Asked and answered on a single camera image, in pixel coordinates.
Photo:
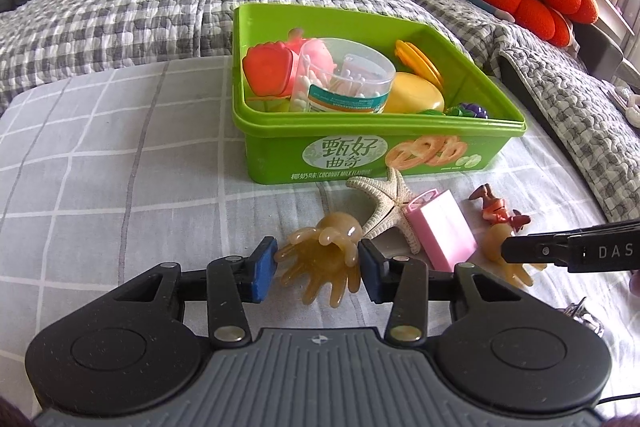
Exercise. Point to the amber rubber hand toy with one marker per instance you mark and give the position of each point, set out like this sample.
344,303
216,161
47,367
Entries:
495,242
315,262

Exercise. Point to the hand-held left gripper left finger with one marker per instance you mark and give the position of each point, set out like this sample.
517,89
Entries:
262,269

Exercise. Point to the green plastic box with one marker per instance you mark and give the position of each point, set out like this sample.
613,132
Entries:
280,147

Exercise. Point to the grey white checked quilt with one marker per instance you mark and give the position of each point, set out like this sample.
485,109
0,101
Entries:
125,12
560,97

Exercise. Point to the clear cotton swab jar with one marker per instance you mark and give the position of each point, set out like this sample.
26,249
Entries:
345,82

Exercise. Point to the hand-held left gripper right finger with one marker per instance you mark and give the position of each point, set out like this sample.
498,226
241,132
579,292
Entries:
372,272

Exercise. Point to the beige starfish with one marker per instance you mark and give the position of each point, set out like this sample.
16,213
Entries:
385,202

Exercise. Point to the yellow toy fruit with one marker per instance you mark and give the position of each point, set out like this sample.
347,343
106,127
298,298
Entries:
415,94

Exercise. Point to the grey grid cloth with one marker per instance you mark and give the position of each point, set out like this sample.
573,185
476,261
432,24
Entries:
125,182

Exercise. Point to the pink pig toy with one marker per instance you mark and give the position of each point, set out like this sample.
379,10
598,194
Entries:
267,67

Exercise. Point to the pink toy shopping bag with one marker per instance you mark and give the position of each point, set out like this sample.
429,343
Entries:
440,227

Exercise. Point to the orange toy pumpkin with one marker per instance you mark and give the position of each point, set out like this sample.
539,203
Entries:
417,62

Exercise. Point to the clear plastic piece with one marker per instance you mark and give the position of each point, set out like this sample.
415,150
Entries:
587,319

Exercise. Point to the purple toy grapes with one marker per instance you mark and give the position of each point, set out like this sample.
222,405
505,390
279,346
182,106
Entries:
470,109

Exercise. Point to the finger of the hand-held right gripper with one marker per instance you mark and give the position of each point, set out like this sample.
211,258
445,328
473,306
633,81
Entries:
540,249

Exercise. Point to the small brown orange figurine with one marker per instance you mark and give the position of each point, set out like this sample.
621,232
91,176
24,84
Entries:
495,207

